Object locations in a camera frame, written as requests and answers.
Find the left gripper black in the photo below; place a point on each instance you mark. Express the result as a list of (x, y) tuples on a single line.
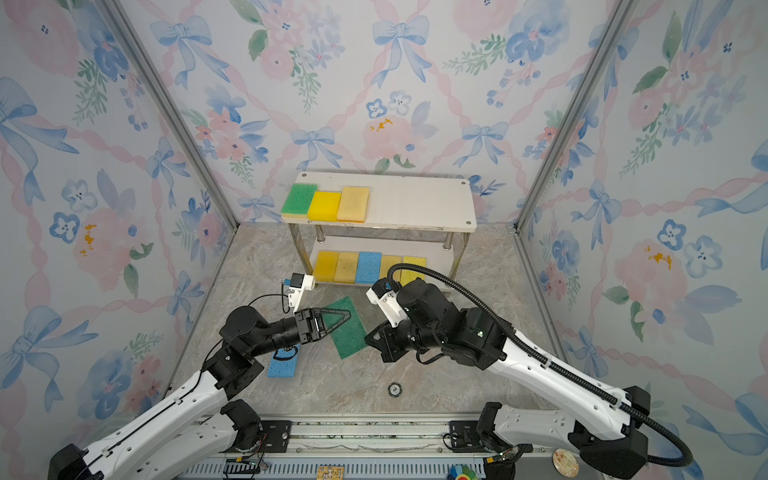
[(310, 327)]

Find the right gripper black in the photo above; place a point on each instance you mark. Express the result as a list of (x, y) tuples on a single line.
[(387, 347)]

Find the dark green scouring sponge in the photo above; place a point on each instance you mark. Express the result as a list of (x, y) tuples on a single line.
[(349, 339)]

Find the tan yellow orange-backed sponge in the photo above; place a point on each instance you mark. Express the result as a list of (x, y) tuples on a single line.
[(346, 267)]

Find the bright yellow sponge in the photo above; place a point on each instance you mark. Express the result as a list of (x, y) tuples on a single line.
[(324, 206), (325, 266)]

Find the large blue sponge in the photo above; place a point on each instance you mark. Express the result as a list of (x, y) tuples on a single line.
[(368, 268)]

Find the pale yellow sponge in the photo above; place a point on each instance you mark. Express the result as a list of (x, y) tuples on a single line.
[(353, 204)]

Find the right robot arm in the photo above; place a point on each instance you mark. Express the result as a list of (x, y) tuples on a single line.
[(587, 419)]

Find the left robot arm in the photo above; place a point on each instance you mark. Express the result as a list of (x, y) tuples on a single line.
[(204, 415)]

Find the white two-tier shelf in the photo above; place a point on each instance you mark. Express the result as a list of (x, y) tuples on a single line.
[(402, 203)]

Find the poker chip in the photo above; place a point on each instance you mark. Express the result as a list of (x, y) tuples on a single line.
[(395, 389)]

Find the small yellow circuit board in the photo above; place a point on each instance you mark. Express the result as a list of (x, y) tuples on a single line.
[(328, 472)]

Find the colourful toy object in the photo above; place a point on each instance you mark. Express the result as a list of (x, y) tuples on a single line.
[(462, 472)]

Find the round beige disc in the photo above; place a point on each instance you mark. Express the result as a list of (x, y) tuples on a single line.
[(565, 463)]

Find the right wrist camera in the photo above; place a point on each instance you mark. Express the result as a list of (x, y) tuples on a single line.
[(381, 295)]

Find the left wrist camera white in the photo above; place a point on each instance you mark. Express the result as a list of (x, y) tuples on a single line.
[(295, 287)]

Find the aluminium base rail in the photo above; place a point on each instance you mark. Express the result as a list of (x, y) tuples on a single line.
[(396, 433)]

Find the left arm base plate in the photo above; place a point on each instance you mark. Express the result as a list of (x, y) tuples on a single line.
[(271, 436)]

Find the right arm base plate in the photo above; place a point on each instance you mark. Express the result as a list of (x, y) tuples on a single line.
[(463, 436)]

